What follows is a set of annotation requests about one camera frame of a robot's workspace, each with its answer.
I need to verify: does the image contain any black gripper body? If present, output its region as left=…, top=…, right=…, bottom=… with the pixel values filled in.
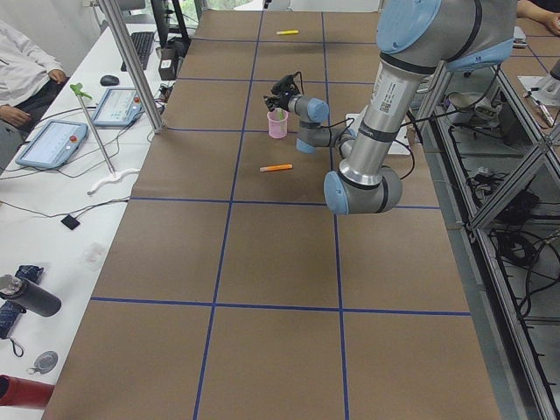
left=270, top=74, right=303, bottom=109

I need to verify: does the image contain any orange highlighter pen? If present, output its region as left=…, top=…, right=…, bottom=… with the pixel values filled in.
left=259, top=164, right=293, bottom=173

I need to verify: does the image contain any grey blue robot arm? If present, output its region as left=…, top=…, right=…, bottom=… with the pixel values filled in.
left=264, top=72, right=356, bottom=158

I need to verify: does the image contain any small black box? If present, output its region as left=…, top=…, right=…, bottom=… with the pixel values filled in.
left=158, top=48, right=179, bottom=81

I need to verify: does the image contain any black keyboard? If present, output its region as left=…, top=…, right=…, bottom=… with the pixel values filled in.
left=130, top=31, right=155, bottom=70

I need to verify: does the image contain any black computer monitor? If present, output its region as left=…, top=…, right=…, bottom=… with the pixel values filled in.
left=150, top=0, right=191, bottom=48

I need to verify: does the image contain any far teach pendant tablet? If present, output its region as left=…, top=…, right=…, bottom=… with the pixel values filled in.
left=92, top=87, right=144, bottom=128

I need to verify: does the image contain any teach pendant tablet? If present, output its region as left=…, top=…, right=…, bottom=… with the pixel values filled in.
left=92, top=87, right=144, bottom=128
left=16, top=120, right=88, bottom=170

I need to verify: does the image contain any black computer mouse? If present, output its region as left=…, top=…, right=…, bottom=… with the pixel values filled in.
left=100, top=74, right=120, bottom=87

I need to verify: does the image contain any near teach pendant tablet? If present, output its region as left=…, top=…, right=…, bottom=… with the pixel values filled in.
left=16, top=120, right=88, bottom=170

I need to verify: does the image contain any seated person in white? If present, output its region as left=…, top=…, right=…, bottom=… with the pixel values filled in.
left=0, top=19, right=71, bottom=172

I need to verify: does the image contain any black thermos bottle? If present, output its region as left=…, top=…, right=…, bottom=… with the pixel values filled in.
left=1, top=275, right=61, bottom=317

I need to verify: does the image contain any blue folded umbrella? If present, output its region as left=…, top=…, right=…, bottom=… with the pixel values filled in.
left=0, top=264, right=46, bottom=340

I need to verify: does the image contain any red bottle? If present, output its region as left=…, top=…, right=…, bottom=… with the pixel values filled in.
left=1, top=374, right=54, bottom=410

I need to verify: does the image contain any aluminium frame post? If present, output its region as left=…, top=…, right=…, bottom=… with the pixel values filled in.
left=98, top=0, right=164, bottom=134

